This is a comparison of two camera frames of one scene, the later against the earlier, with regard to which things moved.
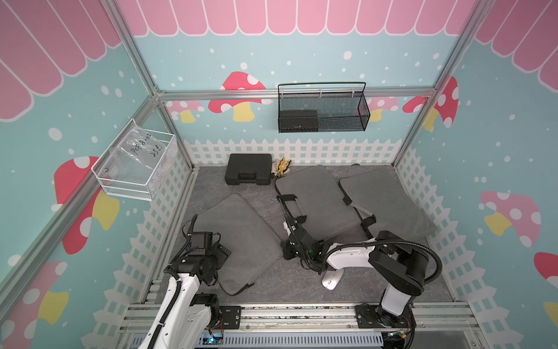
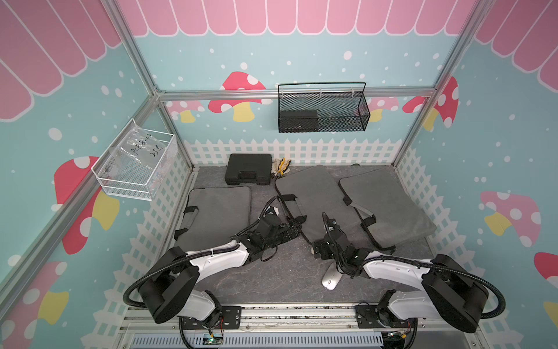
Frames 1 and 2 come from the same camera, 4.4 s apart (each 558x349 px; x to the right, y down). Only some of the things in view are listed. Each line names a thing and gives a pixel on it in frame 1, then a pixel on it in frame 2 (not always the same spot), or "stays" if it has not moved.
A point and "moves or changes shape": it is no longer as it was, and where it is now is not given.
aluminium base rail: x=423 y=320 stays
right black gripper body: x=289 y=254 → x=325 y=254
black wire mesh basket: x=322 y=107 stays
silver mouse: x=331 y=278 stays
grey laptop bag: x=327 y=207 stays
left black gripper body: x=217 y=257 → x=282 y=235
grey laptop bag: x=253 y=247 moves or changes shape
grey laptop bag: x=394 y=207 stays
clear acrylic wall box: x=136 y=162 stays
